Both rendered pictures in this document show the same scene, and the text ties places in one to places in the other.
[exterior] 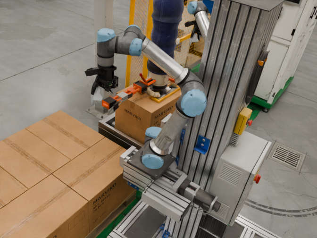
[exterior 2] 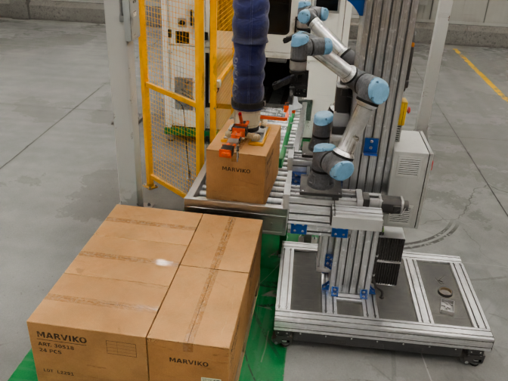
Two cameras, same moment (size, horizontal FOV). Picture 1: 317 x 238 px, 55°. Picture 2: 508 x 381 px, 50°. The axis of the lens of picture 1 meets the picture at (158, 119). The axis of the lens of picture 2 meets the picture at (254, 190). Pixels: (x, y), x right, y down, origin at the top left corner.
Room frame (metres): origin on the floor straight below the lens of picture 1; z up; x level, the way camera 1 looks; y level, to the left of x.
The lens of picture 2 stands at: (-0.91, 1.37, 2.35)
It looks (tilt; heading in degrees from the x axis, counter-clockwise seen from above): 27 degrees down; 337
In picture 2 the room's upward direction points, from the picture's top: 3 degrees clockwise
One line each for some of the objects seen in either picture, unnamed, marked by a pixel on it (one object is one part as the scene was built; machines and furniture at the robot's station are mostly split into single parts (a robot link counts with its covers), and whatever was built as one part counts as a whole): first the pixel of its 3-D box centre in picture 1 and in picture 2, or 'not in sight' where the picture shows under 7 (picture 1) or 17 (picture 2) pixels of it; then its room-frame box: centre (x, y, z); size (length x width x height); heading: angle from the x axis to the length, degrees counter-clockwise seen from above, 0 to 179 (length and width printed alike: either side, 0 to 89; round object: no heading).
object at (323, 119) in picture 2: not in sight; (323, 123); (1.82, -0.23, 1.20); 0.13 x 0.12 x 0.14; 122
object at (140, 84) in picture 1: (140, 86); (240, 130); (2.16, 0.19, 1.08); 0.10 x 0.08 x 0.06; 58
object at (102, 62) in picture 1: (105, 59); (298, 65); (1.24, 0.27, 1.74); 0.08 x 0.08 x 0.05
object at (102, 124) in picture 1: (128, 139); (235, 205); (2.06, 0.24, 0.58); 0.70 x 0.03 x 0.06; 60
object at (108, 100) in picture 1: (109, 102); (226, 150); (1.86, 0.38, 1.08); 0.08 x 0.07 x 0.05; 148
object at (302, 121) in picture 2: not in sight; (295, 153); (2.91, -0.63, 0.50); 2.31 x 0.05 x 0.19; 150
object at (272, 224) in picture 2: (127, 148); (234, 219); (2.06, 0.24, 0.48); 0.70 x 0.03 x 0.15; 60
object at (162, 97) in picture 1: (165, 91); (260, 133); (2.32, -0.03, 0.97); 0.34 x 0.10 x 0.05; 148
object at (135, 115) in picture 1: (153, 108); (245, 162); (2.36, 0.06, 0.75); 0.60 x 0.40 x 0.40; 146
